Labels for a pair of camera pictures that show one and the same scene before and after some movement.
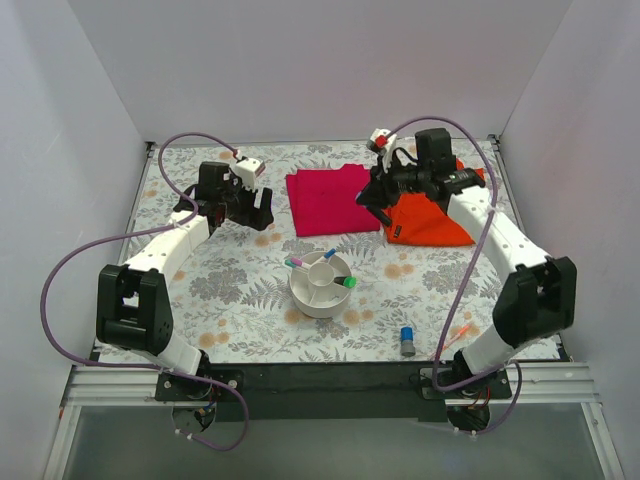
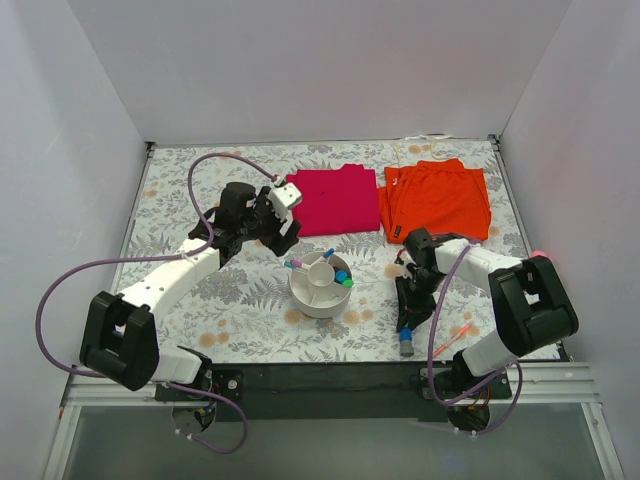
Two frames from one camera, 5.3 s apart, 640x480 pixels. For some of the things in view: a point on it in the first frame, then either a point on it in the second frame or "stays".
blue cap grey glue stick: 407,346 stays
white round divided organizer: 313,290 stays
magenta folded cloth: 325,200 stays
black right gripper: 376,185 -> 415,298
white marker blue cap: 330,253 stays
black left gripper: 252,210 -> 278,231
